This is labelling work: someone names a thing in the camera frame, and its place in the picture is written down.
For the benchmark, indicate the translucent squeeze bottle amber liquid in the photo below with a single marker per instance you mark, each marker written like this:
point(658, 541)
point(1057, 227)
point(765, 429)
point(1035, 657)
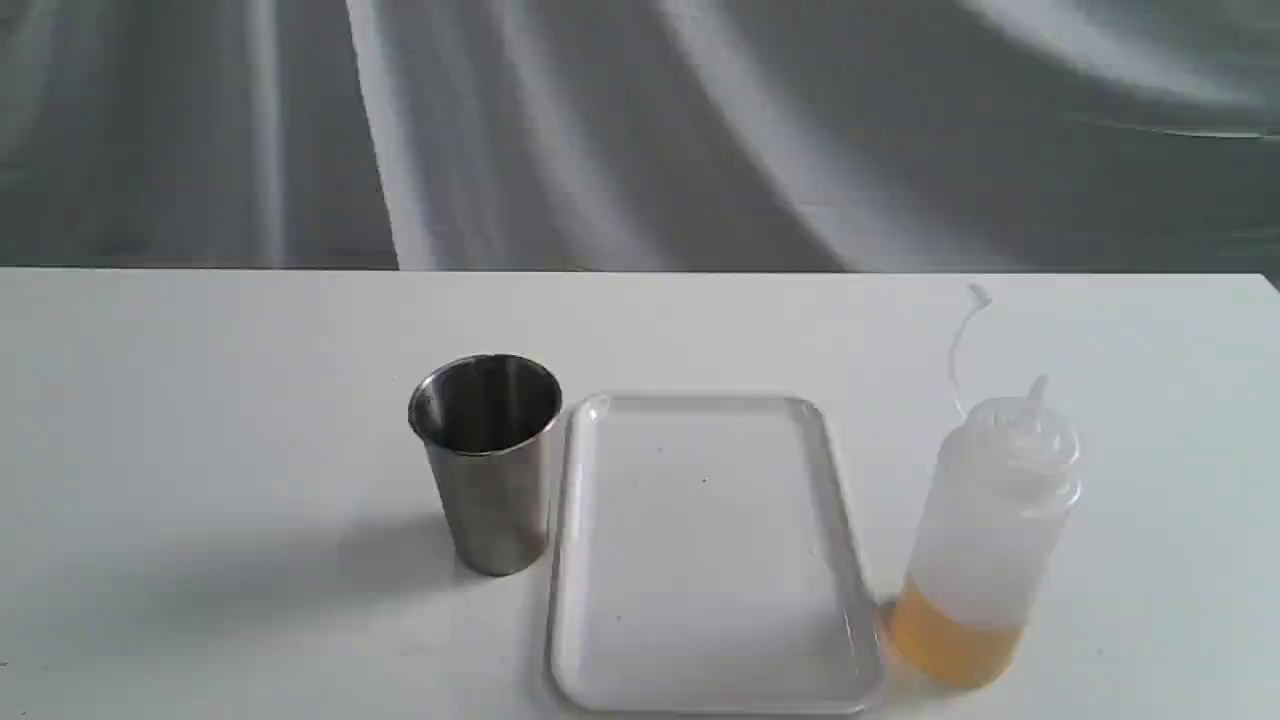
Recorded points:
point(1003, 488)

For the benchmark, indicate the stainless steel cup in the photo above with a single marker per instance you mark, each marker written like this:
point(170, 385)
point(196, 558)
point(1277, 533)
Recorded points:
point(486, 422)

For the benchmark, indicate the white plastic tray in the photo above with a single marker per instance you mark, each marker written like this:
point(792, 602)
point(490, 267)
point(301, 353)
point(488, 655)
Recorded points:
point(706, 565)

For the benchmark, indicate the grey fabric backdrop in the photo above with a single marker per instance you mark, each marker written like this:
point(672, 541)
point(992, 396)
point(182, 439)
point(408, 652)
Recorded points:
point(642, 136)

